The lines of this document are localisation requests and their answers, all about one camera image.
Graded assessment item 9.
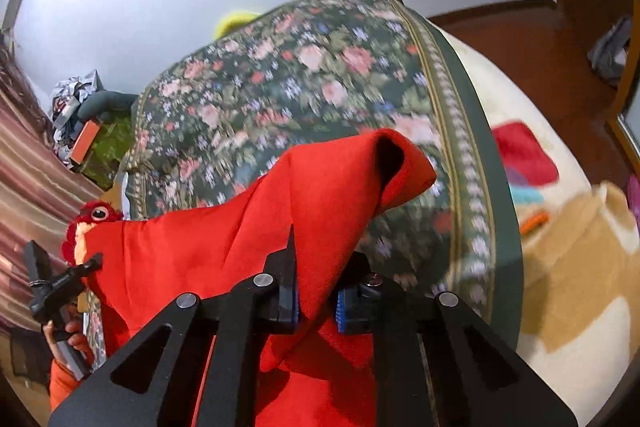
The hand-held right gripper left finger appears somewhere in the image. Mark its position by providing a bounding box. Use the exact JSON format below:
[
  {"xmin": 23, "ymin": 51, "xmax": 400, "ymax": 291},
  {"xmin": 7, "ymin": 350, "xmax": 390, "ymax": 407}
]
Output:
[{"xmin": 47, "ymin": 222, "xmax": 301, "ymax": 427}]

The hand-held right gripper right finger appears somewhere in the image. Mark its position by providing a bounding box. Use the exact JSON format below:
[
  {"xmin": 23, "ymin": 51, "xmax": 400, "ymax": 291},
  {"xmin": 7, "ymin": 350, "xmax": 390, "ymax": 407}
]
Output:
[{"xmin": 335, "ymin": 252, "xmax": 578, "ymax": 427}]

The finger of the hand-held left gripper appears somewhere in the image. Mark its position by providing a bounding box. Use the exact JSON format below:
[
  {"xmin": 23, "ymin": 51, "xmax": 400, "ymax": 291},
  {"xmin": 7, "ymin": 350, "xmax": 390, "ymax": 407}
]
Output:
[
  {"xmin": 24, "ymin": 241, "xmax": 53, "ymax": 294},
  {"xmin": 47, "ymin": 253, "xmax": 104, "ymax": 303}
]

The red zip jacket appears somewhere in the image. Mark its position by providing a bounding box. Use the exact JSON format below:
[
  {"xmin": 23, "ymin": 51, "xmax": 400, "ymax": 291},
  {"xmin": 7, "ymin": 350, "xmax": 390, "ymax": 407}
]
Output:
[{"xmin": 75, "ymin": 129, "xmax": 438, "ymax": 427}]

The person's left forearm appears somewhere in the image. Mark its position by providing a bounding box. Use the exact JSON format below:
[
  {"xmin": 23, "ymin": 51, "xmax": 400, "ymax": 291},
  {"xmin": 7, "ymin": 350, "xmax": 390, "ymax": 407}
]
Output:
[{"xmin": 49, "ymin": 357, "xmax": 86, "ymax": 414}]

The pile of clothes and boxes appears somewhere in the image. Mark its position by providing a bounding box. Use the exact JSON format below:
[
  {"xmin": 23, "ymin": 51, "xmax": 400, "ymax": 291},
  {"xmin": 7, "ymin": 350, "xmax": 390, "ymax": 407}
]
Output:
[{"xmin": 50, "ymin": 69, "xmax": 103, "ymax": 158}]

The person's left hand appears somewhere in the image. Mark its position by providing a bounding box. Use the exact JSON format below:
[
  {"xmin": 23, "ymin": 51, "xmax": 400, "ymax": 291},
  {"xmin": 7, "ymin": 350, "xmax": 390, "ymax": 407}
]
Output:
[{"xmin": 42, "ymin": 318, "xmax": 96, "ymax": 365}]

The red plush toy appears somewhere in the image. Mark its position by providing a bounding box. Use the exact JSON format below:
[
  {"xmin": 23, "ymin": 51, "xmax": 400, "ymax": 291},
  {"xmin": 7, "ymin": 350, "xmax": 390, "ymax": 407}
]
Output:
[{"xmin": 61, "ymin": 201, "xmax": 123, "ymax": 265}]

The striped brown curtain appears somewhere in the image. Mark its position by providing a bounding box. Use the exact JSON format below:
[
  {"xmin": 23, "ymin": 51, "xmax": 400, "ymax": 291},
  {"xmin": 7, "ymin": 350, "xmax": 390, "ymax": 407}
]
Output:
[{"xmin": 0, "ymin": 32, "xmax": 108, "ymax": 358}]

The orange box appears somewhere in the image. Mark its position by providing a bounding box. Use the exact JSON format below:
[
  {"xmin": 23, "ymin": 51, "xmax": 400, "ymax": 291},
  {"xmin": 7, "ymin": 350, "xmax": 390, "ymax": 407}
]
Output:
[{"xmin": 69, "ymin": 121, "xmax": 103, "ymax": 164}]

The dark grey pillow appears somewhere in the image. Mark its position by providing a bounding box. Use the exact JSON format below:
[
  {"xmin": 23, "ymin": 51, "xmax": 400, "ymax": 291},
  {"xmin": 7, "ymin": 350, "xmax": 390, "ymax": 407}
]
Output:
[{"xmin": 80, "ymin": 90, "xmax": 138, "ymax": 120}]

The green floral bedspread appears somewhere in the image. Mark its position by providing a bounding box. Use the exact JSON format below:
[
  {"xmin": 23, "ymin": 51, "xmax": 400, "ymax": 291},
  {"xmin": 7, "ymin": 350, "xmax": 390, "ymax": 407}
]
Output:
[{"xmin": 120, "ymin": 0, "xmax": 523, "ymax": 353}]

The cream patterned blanket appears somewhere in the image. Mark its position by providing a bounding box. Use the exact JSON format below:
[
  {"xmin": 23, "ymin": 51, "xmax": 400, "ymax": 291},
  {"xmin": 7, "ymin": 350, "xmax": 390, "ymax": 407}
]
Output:
[{"xmin": 425, "ymin": 19, "xmax": 640, "ymax": 408}]

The grey bag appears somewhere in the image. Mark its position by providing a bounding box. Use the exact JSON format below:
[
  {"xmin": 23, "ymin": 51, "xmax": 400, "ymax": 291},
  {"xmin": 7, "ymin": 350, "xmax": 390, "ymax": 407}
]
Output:
[{"xmin": 587, "ymin": 14, "xmax": 633, "ymax": 85}]

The yellow ring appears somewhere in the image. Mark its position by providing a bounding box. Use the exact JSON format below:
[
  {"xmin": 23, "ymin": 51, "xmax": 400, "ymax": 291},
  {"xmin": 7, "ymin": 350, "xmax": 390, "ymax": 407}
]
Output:
[{"xmin": 214, "ymin": 9, "xmax": 263, "ymax": 40}]

